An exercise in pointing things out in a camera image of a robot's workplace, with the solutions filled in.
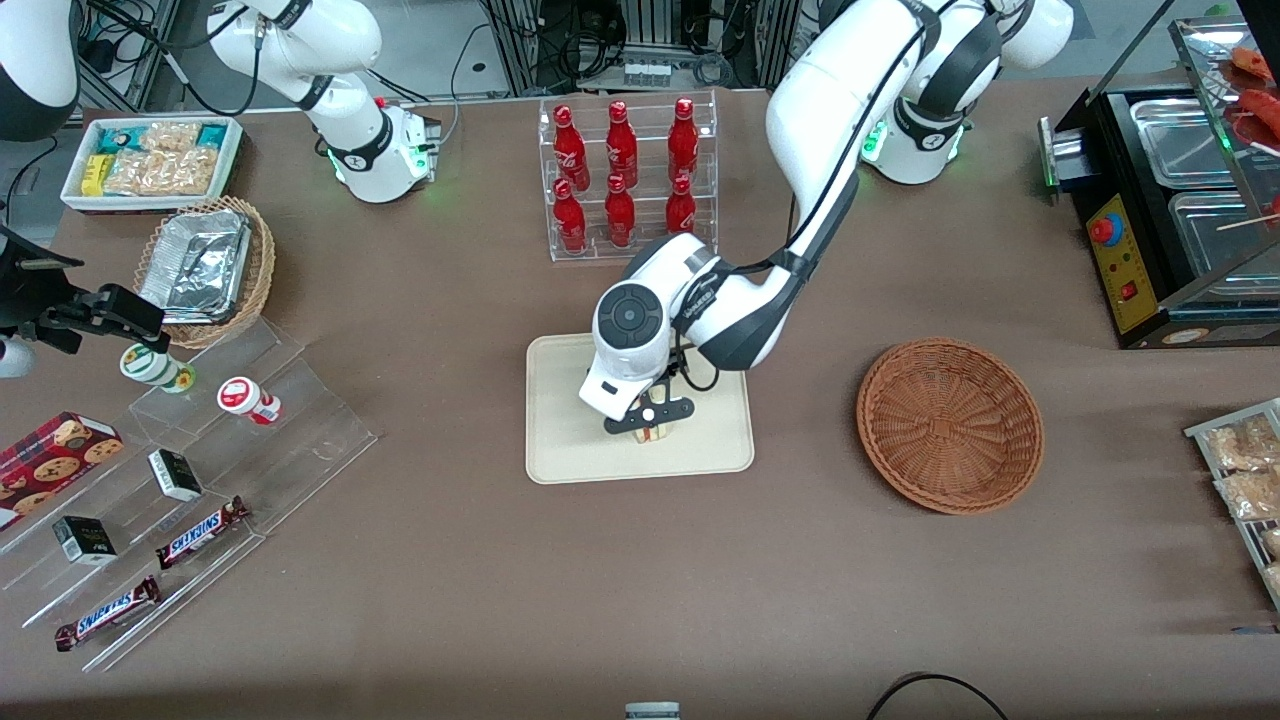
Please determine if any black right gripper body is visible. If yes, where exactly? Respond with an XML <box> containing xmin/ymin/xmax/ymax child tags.
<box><xmin>0</xmin><ymin>225</ymin><xmax>86</xmax><ymax>356</ymax></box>

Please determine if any beige plastic serving tray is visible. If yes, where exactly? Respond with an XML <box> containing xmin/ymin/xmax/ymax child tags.
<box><xmin>525</xmin><ymin>323</ymin><xmax>756</xmax><ymax>486</ymax></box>

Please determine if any light wicker basket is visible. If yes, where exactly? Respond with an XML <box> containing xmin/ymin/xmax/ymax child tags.
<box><xmin>133</xmin><ymin>195</ymin><xmax>277</xmax><ymax>351</ymax></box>

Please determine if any round brown wicker basket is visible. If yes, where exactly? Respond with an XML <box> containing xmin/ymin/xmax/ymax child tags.
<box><xmin>856</xmin><ymin>337</ymin><xmax>1046</xmax><ymax>517</ymax></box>

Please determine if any green capped yogurt bottle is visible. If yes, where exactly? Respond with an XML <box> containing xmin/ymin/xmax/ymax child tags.
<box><xmin>119</xmin><ymin>342</ymin><xmax>198</xmax><ymax>395</ymax></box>

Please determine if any stack of foil containers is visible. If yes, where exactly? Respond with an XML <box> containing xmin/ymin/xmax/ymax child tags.
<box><xmin>137</xmin><ymin>208</ymin><xmax>254</xmax><ymax>327</ymax></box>

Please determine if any white rectangular snack bin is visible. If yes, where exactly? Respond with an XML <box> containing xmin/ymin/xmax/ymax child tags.
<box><xmin>60</xmin><ymin>115</ymin><xmax>245</xmax><ymax>215</ymax></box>

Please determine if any clear acrylic bottle rack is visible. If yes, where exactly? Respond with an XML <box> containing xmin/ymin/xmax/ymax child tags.
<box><xmin>538</xmin><ymin>88</ymin><xmax>719</xmax><ymax>264</ymax></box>

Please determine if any clear bag of crackers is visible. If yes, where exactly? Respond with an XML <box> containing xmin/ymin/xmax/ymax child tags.
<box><xmin>104</xmin><ymin>122</ymin><xmax>219</xmax><ymax>198</ymax></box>

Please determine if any red capped yogurt bottle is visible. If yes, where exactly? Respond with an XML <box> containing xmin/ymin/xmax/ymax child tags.
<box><xmin>217</xmin><ymin>376</ymin><xmax>284</xmax><ymax>427</ymax></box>

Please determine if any red cookie box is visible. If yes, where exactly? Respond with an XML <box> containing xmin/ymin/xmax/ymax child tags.
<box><xmin>0</xmin><ymin>411</ymin><xmax>127</xmax><ymax>532</ymax></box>

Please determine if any red cola bottle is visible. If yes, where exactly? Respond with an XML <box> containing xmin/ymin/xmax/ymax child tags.
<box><xmin>606</xmin><ymin>100</ymin><xmax>640</xmax><ymax>189</ymax></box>
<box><xmin>665</xmin><ymin>175</ymin><xmax>698</xmax><ymax>241</ymax></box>
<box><xmin>668</xmin><ymin>97</ymin><xmax>701</xmax><ymax>186</ymax></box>
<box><xmin>553</xmin><ymin>178</ymin><xmax>588</xmax><ymax>254</ymax></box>
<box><xmin>604</xmin><ymin>173</ymin><xmax>637</xmax><ymax>249</ymax></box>
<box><xmin>554</xmin><ymin>105</ymin><xmax>590</xmax><ymax>192</ymax></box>

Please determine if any small black box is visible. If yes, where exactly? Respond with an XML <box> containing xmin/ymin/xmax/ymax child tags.
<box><xmin>51</xmin><ymin>515</ymin><xmax>119</xmax><ymax>567</ymax></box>
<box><xmin>147</xmin><ymin>449</ymin><xmax>205</xmax><ymax>504</ymax></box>

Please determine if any clear acrylic step shelf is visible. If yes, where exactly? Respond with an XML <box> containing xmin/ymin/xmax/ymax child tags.
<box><xmin>0</xmin><ymin>318</ymin><xmax>379</xmax><ymax>674</ymax></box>

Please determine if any Snickers chocolate bar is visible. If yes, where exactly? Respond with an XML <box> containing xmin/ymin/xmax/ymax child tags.
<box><xmin>54</xmin><ymin>575</ymin><xmax>164</xmax><ymax>654</ymax></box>
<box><xmin>155</xmin><ymin>496</ymin><xmax>252</xmax><ymax>572</ymax></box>

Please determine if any black food warmer machine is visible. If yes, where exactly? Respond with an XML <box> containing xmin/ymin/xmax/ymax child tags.
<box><xmin>1038</xmin><ymin>15</ymin><xmax>1280</xmax><ymax>351</ymax></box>

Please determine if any clear bag of snacks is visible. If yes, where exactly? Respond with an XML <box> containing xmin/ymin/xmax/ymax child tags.
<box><xmin>1203</xmin><ymin>414</ymin><xmax>1280</xmax><ymax>472</ymax></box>
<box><xmin>1214</xmin><ymin>468</ymin><xmax>1280</xmax><ymax>522</ymax></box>

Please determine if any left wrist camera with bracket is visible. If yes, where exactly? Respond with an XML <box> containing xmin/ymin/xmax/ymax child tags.
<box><xmin>603</xmin><ymin>380</ymin><xmax>697</xmax><ymax>437</ymax></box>

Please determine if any black cable loop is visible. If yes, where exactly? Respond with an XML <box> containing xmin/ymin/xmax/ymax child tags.
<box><xmin>865</xmin><ymin>672</ymin><xmax>1012</xmax><ymax>720</ymax></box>

